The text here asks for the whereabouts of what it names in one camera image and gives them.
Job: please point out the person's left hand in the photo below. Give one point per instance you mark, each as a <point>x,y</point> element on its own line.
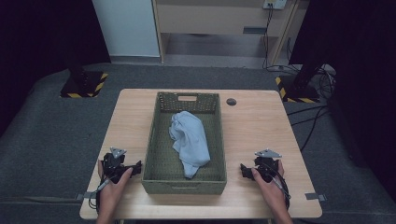
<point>112,190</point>

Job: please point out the green woven basket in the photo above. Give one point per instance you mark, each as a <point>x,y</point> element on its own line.
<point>162,161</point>

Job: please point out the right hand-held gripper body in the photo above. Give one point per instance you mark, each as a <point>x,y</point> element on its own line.
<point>266,165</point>

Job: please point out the grey tape strip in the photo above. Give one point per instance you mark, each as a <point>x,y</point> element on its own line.
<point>315,196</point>
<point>85,196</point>

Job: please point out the grey cabinet label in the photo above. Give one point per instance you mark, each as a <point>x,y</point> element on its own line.
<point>254,30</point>

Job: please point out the person's right hand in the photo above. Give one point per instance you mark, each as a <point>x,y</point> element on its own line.
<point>272,191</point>

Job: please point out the black stand base hazard striped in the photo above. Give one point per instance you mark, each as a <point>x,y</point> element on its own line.
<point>300,90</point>
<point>82,84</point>

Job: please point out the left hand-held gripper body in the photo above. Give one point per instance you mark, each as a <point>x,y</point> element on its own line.
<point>111,165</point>

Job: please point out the white panel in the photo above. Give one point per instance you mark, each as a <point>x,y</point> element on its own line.
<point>127,28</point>

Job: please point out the dark curtain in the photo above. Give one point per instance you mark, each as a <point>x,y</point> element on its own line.
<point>40,34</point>
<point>358,62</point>

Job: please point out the white power strip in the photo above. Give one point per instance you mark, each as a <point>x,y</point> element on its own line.
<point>275,3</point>

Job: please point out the light blue cloth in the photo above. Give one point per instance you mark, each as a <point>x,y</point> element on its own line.
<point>190,140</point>

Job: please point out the grey round table grommet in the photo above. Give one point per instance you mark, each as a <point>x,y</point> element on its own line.
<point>231,101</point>

